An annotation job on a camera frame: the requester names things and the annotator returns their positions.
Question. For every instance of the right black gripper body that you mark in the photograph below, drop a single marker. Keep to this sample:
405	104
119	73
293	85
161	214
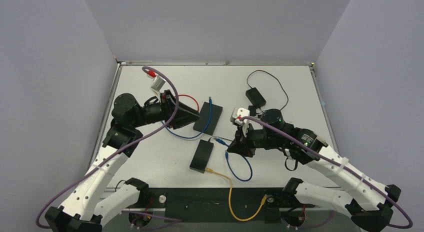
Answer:
247	141

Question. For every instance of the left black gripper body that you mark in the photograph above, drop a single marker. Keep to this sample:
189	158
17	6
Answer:
167	110

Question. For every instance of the black network switch small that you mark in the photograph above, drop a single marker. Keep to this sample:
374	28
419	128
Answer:
201	156

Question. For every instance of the black power adapter with cord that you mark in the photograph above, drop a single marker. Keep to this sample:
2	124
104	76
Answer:
265	91

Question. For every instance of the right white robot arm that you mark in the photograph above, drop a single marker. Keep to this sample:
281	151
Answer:
368	203

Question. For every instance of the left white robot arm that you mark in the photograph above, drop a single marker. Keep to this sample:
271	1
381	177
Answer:
82	210

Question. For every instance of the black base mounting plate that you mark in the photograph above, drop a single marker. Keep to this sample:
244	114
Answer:
210	205

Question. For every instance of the black network switch upright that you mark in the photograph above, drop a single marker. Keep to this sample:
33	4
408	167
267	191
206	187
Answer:
208	118

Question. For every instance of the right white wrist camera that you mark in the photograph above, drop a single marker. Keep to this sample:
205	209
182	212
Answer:
237	119

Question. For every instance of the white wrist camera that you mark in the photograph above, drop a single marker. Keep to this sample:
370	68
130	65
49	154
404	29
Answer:
156	86
237	119

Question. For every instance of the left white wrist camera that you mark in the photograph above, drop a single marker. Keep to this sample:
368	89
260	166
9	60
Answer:
156	86

